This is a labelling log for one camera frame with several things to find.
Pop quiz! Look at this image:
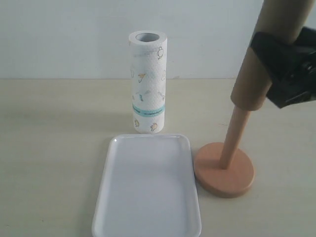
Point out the brown cardboard tube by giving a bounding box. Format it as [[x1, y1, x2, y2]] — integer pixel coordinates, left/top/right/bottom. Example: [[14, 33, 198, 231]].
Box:
[[231, 0, 315, 111]]

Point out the wooden paper towel holder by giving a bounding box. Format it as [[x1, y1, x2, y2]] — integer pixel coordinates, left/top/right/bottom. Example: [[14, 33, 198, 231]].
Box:
[[194, 106, 255, 198]]

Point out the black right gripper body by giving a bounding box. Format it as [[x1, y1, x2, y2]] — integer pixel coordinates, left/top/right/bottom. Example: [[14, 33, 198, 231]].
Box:
[[266, 27, 316, 109]]

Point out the white rectangular tray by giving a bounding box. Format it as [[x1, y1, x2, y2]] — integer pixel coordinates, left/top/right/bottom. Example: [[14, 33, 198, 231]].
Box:
[[91, 134, 201, 237]]

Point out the white printed paper towel roll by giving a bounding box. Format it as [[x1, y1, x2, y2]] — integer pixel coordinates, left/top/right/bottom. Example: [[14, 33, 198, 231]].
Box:
[[128, 30, 168, 133]]

